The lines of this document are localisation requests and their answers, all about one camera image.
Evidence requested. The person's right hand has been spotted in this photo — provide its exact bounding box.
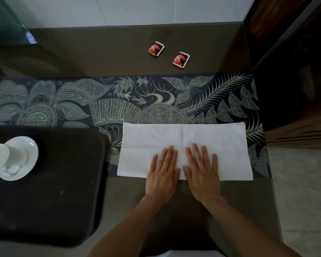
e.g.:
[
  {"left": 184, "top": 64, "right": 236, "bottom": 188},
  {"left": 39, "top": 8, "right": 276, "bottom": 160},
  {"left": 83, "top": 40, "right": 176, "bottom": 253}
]
[{"left": 182, "top": 143, "right": 221, "bottom": 205}]

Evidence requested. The person's left hand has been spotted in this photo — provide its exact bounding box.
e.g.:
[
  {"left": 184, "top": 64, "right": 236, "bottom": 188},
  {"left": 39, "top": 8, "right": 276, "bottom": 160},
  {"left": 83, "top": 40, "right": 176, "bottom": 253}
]
[{"left": 145, "top": 145, "right": 181, "bottom": 202}]

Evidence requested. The white napkin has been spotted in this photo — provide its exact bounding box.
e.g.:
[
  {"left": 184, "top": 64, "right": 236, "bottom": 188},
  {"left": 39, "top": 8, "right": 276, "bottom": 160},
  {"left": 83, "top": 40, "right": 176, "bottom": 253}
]
[{"left": 117, "top": 121, "right": 254, "bottom": 182}]

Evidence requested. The dark brown tray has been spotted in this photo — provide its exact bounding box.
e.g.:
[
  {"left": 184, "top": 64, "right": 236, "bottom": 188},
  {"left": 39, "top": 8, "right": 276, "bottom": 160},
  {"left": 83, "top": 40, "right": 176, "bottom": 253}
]
[{"left": 0, "top": 125, "right": 109, "bottom": 248}]

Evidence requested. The red sachet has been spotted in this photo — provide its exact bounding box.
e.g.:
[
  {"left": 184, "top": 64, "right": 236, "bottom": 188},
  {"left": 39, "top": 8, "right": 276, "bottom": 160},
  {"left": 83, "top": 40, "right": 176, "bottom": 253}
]
[
  {"left": 147, "top": 41, "right": 165, "bottom": 56},
  {"left": 172, "top": 51, "right": 191, "bottom": 69}
]

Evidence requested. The white saucer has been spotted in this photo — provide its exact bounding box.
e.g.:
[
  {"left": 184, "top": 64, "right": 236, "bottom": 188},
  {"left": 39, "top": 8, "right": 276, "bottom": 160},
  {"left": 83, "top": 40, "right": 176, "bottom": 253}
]
[{"left": 0, "top": 136, "right": 39, "bottom": 182}]

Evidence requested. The white cup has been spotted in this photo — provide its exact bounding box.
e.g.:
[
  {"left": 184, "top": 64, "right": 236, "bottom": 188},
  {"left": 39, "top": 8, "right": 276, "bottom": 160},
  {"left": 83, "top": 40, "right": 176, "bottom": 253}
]
[{"left": 0, "top": 143, "right": 29, "bottom": 172}]

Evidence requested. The person's left forearm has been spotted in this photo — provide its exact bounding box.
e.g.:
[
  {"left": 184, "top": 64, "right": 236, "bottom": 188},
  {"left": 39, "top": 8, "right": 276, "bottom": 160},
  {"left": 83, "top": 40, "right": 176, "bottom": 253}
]
[{"left": 87, "top": 195, "right": 164, "bottom": 257}]

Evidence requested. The person's right forearm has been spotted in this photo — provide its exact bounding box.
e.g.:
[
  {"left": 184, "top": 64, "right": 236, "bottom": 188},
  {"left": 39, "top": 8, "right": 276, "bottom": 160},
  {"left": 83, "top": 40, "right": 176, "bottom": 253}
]
[{"left": 203, "top": 196, "right": 303, "bottom": 257}]

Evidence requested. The dark patterned table runner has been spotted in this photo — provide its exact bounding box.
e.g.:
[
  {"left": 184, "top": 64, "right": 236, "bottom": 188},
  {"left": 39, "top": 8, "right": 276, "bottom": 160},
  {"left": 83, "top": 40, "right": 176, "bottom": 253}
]
[{"left": 0, "top": 72, "right": 272, "bottom": 178}]

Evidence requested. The wooden shelf cabinet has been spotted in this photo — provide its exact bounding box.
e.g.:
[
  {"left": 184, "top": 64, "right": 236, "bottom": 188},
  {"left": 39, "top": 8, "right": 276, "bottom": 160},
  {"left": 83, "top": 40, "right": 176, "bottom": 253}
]
[{"left": 253, "top": 29, "right": 321, "bottom": 149}]

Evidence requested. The green glass panel round hole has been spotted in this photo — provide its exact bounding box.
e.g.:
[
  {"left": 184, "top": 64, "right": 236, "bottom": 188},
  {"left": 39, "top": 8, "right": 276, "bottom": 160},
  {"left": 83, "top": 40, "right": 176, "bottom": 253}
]
[{"left": 0, "top": 0, "right": 38, "bottom": 45}]

